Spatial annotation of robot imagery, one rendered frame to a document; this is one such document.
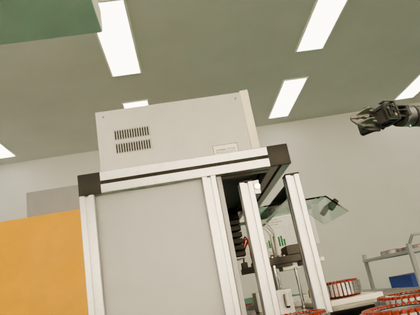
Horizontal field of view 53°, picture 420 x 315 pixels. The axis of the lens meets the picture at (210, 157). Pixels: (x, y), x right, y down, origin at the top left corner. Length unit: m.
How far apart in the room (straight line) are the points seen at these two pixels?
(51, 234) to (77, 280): 0.57
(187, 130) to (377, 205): 6.19
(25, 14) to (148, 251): 0.50
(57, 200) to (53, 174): 1.88
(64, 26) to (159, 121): 0.56
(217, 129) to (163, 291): 0.42
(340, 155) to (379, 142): 0.71
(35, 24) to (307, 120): 6.77
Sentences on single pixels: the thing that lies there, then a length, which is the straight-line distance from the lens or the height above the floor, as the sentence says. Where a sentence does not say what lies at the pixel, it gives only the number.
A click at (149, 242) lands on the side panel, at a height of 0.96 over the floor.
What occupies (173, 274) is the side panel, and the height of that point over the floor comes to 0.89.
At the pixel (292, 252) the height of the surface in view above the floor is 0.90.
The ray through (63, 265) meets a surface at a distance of 4.73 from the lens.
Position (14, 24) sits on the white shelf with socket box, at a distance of 0.56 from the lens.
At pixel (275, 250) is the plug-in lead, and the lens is 1.05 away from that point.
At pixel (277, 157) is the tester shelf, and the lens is 0.90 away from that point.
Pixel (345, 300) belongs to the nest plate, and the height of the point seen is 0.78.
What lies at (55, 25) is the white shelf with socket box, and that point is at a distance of 0.56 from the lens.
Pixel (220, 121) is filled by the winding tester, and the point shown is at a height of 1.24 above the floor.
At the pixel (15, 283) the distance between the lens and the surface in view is 4.87.
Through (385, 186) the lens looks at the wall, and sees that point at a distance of 7.25.
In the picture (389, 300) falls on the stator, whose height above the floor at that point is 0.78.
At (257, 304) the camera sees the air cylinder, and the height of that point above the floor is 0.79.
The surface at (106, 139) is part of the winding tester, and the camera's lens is 1.06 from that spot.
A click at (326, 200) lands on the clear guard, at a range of 1.36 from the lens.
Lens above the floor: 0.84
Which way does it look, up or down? 18 degrees up
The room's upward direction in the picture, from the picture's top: 10 degrees counter-clockwise
